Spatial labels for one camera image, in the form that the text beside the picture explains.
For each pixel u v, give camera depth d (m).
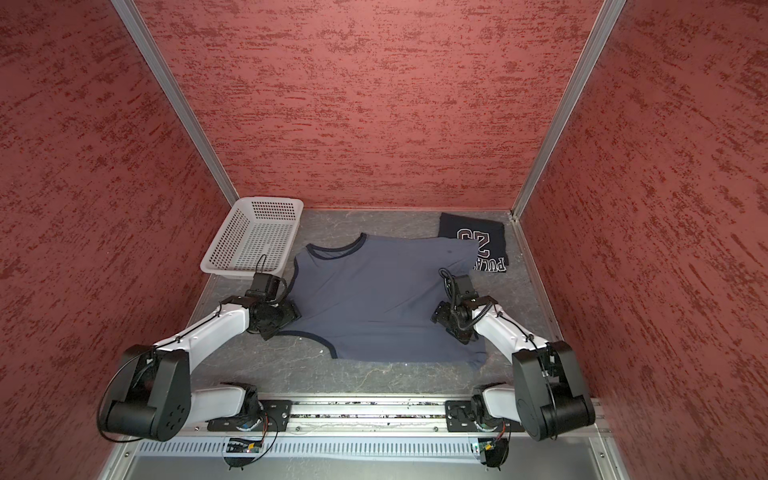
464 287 0.72
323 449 0.77
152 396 0.41
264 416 0.73
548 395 0.42
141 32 0.74
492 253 1.06
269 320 0.75
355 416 0.76
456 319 0.63
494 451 0.71
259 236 1.12
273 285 0.75
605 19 0.72
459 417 0.74
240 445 0.73
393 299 0.95
